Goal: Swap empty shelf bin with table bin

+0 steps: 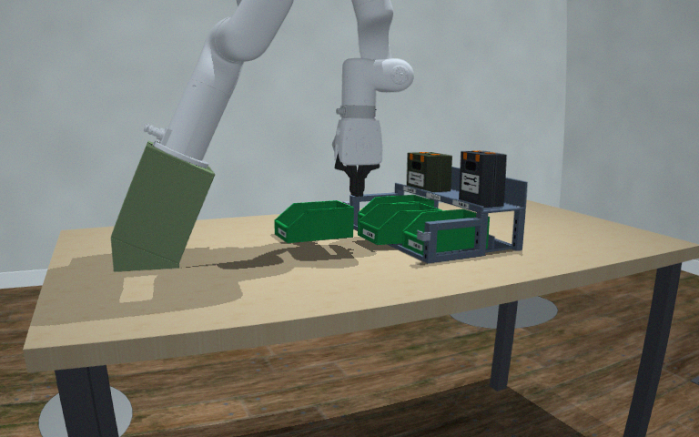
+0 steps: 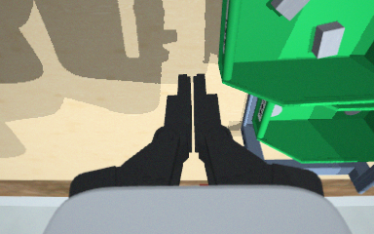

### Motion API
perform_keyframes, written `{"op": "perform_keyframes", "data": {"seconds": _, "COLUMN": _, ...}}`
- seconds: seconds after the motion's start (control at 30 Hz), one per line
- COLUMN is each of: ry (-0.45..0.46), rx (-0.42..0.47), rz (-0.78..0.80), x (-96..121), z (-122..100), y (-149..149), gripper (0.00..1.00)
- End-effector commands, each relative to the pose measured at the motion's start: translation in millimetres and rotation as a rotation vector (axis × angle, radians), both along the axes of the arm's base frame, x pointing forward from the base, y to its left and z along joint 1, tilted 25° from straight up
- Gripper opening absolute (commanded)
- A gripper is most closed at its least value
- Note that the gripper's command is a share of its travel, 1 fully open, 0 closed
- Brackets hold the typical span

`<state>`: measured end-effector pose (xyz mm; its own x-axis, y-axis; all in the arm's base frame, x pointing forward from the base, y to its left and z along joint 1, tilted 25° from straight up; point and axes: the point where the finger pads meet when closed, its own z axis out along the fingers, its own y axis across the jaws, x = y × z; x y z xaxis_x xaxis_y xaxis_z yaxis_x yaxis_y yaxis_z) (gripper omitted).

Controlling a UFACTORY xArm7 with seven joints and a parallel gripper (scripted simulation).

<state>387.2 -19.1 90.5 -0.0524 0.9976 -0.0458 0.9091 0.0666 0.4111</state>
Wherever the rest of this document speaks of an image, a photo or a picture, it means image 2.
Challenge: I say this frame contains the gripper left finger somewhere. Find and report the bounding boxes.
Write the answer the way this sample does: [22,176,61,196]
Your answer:
[68,74,192,198]

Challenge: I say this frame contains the grey metal block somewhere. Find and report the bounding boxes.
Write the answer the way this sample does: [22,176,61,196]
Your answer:
[312,21,345,59]
[271,0,310,21]

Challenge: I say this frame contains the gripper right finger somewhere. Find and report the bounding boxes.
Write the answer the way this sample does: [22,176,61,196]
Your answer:
[193,74,324,197]

